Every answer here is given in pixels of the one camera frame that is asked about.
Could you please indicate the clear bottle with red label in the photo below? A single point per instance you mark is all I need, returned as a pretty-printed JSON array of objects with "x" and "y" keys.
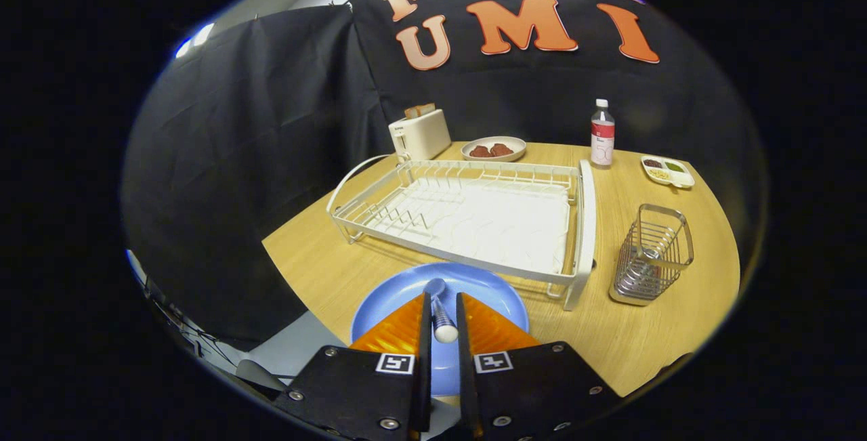
[{"x": 602, "y": 143}]

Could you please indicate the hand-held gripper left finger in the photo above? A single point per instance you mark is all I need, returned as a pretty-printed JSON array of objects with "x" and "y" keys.
[{"x": 425, "y": 373}]

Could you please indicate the black backdrop cloth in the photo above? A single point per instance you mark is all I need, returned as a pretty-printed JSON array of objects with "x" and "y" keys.
[{"x": 271, "y": 156}]

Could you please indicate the brown toast slice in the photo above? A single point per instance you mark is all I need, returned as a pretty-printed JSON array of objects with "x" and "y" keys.
[
  {"x": 428, "y": 109},
  {"x": 414, "y": 112}
]

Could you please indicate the ceiling light tube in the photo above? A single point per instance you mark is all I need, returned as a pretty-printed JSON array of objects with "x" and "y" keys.
[{"x": 196, "y": 38}]

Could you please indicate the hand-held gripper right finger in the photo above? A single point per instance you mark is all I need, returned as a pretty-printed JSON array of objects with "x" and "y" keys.
[{"x": 463, "y": 373}]

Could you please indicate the blue plate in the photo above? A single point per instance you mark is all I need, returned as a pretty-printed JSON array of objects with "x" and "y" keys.
[{"x": 393, "y": 292}]

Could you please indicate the white divided dish with beans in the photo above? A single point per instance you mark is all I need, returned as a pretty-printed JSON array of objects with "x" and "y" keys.
[{"x": 683, "y": 179}]

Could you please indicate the white toaster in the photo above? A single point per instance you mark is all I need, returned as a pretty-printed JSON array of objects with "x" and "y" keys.
[{"x": 423, "y": 137}]

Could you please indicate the beige plate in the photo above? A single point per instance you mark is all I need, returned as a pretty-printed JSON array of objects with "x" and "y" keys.
[{"x": 518, "y": 146}]

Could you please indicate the brown meat piece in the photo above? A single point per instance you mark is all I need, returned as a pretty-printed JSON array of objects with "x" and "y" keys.
[
  {"x": 481, "y": 152},
  {"x": 502, "y": 150}
]

